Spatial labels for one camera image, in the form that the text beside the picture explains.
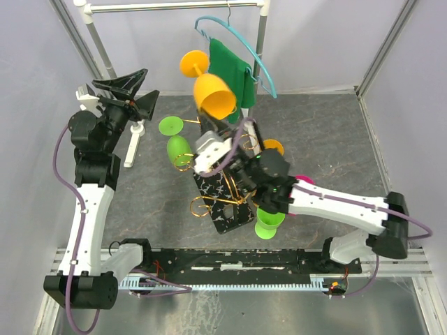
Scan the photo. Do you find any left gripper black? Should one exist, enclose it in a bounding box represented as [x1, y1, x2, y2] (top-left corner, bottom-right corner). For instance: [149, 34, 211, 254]
[94, 69, 161, 153]

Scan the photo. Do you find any orange wine glass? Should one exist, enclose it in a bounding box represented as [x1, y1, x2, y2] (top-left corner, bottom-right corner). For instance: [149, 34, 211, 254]
[263, 139, 284, 156]
[179, 50, 237, 120]

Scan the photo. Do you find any lime green wine glass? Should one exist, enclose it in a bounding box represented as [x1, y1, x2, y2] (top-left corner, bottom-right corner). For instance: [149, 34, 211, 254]
[159, 116, 192, 168]

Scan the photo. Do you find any gold wine glass rack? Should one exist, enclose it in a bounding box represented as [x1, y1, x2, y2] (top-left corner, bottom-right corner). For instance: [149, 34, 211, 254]
[176, 129, 254, 234]

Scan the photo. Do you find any silver white clothes rail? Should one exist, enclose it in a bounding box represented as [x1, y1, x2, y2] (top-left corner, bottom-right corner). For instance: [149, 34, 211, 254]
[72, 0, 272, 169]

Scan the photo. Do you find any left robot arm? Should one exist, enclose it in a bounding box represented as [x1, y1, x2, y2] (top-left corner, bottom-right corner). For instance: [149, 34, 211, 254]
[43, 68, 159, 310]

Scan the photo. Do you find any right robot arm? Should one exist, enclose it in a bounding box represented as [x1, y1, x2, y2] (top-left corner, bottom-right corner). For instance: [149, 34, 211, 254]
[175, 107, 409, 273]

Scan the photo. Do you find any pink wine glass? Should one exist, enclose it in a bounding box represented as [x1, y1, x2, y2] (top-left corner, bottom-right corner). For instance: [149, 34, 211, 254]
[295, 175, 315, 185]

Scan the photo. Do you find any green cloth on hanger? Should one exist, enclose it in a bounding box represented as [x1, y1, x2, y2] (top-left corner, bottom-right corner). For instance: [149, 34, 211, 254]
[208, 38, 256, 108]

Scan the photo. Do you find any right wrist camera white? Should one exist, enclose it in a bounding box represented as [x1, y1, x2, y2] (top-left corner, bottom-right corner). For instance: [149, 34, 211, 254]
[193, 131, 233, 174]

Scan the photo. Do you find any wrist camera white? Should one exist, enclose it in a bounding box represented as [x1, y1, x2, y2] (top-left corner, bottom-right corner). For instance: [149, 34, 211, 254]
[193, 131, 233, 174]
[75, 84, 99, 112]

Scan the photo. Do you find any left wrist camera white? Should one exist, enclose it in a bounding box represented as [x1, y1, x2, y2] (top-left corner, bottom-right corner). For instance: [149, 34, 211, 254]
[75, 84, 99, 112]

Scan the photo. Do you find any teal wire clothes hanger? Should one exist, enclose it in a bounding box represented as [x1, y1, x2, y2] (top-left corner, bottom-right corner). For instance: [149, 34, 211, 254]
[194, 1, 277, 98]

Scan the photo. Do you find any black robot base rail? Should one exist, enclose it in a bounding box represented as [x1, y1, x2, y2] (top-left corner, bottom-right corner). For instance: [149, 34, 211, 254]
[140, 248, 362, 287]

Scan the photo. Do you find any light blue cable duct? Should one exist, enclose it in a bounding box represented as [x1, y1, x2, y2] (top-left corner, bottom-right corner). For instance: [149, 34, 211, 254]
[118, 274, 329, 293]

